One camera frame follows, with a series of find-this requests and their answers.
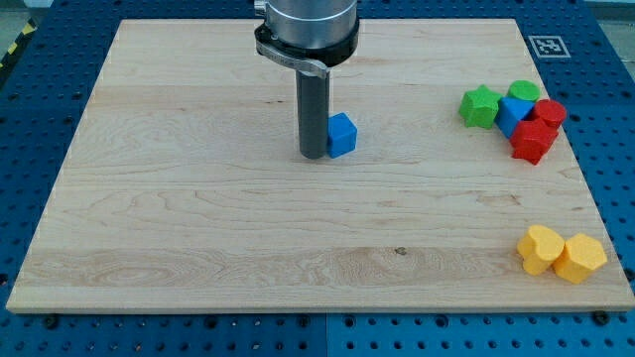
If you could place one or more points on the blue cube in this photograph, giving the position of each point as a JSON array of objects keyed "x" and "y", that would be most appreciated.
[{"x": 341, "y": 135}]

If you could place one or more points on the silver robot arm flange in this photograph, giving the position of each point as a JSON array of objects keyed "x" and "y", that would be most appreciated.
[{"x": 308, "y": 36}]

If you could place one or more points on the wooden board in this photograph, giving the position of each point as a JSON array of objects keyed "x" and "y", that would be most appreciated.
[{"x": 184, "y": 191}]

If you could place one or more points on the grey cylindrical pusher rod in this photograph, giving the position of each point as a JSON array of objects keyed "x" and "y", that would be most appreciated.
[{"x": 312, "y": 102}]

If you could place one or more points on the green star block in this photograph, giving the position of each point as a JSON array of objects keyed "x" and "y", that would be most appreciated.
[{"x": 479, "y": 107}]

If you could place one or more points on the blue triangle block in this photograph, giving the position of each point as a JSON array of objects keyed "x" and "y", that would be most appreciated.
[{"x": 511, "y": 112}]

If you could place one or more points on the green cylinder block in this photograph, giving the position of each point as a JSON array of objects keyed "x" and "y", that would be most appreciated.
[{"x": 524, "y": 90}]

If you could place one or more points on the yellow heart block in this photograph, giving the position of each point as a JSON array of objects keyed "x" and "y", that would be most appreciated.
[{"x": 539, "y": 248}]

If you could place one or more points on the red cylinder block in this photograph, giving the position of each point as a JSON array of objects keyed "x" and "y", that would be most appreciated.
[{"x": 550, "y": 111}]

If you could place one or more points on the white fiducial marker tag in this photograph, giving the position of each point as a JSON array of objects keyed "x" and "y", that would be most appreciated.
[{"x": 549, "y": 47}]

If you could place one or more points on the yellow hexagon block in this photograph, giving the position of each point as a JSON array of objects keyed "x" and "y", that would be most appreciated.
[{"x": 582, "y": 256}]

